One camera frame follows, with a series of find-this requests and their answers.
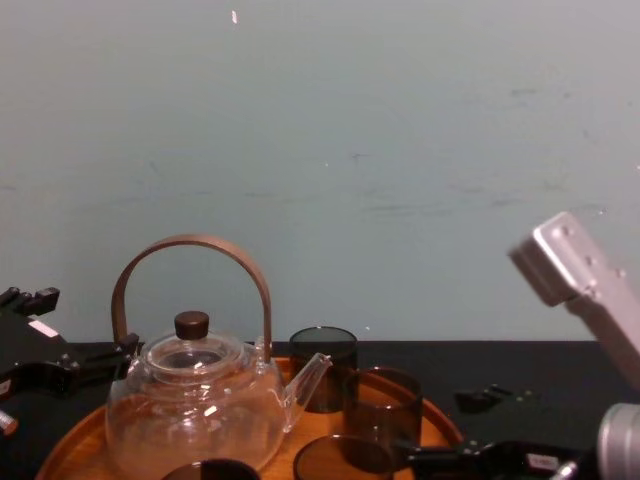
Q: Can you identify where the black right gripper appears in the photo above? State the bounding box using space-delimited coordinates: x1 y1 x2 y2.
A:
393 383 599 480

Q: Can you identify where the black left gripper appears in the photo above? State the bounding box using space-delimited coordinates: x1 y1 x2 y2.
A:
0 286 142 402

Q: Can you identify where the round wooden tray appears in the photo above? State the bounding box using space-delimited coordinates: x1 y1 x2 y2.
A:
34 356 466 480

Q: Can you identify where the black table cloth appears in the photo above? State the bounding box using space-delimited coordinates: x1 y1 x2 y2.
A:
0 339 640 480

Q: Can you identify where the smoked glass cup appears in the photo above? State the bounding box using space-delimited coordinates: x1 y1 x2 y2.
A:
159 458 261 480
292 433 402 480
289 326 359 414
341 366 424 472

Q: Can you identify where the glass teapot lid wooden knob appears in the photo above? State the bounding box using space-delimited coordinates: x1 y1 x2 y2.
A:
143 310 247 387

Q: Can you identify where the clear glass teapot wooden handle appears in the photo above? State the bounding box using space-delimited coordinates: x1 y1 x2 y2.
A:
104 233 334 467

